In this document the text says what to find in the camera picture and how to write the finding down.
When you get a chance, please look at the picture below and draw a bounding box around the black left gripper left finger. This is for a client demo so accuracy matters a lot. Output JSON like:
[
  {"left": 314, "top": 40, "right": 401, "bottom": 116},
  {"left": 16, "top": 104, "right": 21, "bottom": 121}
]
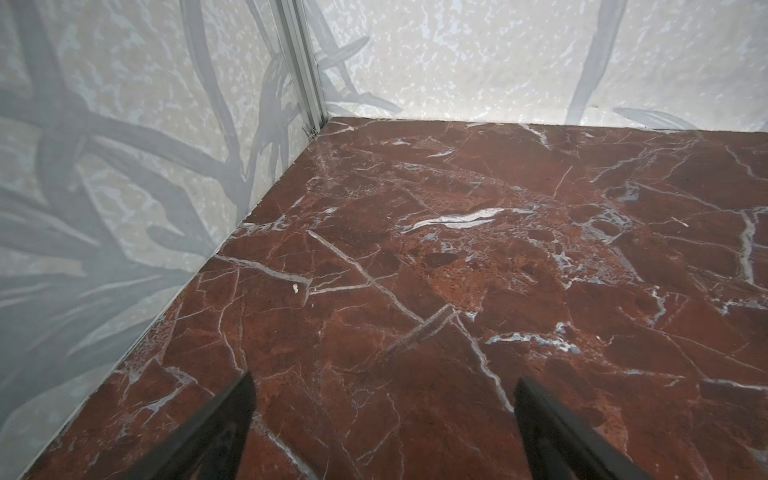
[{"left": 127, "top": 372, "right": 256, "bottom": 479}]

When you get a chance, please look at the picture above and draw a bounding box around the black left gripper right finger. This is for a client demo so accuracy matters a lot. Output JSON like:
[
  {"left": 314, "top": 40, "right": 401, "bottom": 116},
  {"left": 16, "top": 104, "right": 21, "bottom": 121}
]
[{"left": 514, "top": 377, "right": 650, "bottom": 480}]

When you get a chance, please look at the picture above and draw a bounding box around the aluminium frame corner post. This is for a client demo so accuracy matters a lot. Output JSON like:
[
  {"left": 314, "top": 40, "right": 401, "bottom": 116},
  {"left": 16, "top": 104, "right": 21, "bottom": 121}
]
[{"left": 271, "top": 0, "right": 330, "bottom": 140}]

